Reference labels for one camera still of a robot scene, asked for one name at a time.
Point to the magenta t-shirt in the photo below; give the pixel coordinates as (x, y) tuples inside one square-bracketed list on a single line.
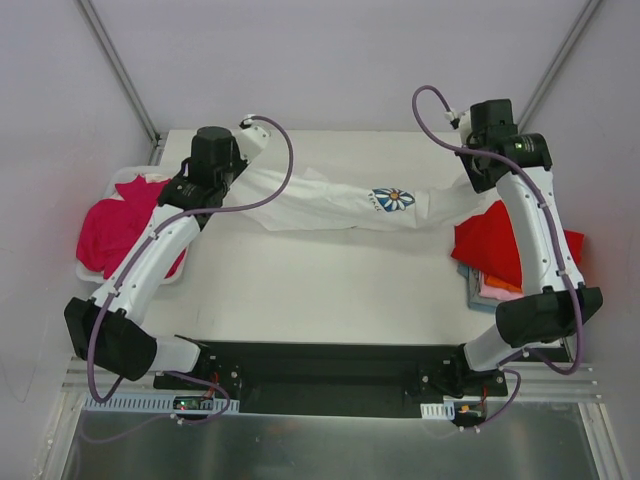
[(113, 225)]

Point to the orange folded t-shirt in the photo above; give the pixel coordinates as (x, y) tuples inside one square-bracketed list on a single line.
[(495, 282)]

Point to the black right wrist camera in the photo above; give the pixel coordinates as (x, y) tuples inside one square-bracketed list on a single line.
[(493, 118)]

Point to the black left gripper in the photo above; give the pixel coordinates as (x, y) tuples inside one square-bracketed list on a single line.
[(232, 163)]

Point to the grey aluminium frame post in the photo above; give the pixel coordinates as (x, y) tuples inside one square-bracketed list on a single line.
[(576, 31)]

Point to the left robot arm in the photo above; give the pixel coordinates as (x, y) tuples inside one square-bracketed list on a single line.
[(106, 329)]

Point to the pink folded t-shirt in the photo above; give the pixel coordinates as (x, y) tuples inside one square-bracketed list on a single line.
[(498, 294)]

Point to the white slotted cable duct right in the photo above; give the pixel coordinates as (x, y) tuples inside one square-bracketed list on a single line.
[(438, 411)]

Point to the white t-shirt with flower print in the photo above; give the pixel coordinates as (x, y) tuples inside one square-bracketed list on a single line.
[(312, 202)]

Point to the red folded t-shirt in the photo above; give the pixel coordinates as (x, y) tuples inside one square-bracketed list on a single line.
[(486, 242)]

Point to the blue-grey folded t-shirt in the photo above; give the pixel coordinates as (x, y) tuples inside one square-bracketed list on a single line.
[(466, 272)]

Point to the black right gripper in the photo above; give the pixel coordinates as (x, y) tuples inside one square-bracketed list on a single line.
[(476, 178)]

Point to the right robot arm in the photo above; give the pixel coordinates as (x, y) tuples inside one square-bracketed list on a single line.
[(548, 322)]

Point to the white slotted cable duct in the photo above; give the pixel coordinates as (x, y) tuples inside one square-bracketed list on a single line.
[(438, 411), (163, 404)]

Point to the white plastic basket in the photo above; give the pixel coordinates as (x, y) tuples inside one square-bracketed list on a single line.
[(123, 175)]

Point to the left rear frame post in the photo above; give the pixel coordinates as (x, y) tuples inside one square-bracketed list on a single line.
[(113, 59)]

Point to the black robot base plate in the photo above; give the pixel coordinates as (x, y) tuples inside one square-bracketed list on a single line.
[(430, 373)]

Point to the grey folded t-shirt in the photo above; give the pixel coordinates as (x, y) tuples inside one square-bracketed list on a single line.
[(475, 300)]

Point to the white slotted cable duct left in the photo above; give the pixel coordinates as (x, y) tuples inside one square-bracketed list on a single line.
[(163, 404)]

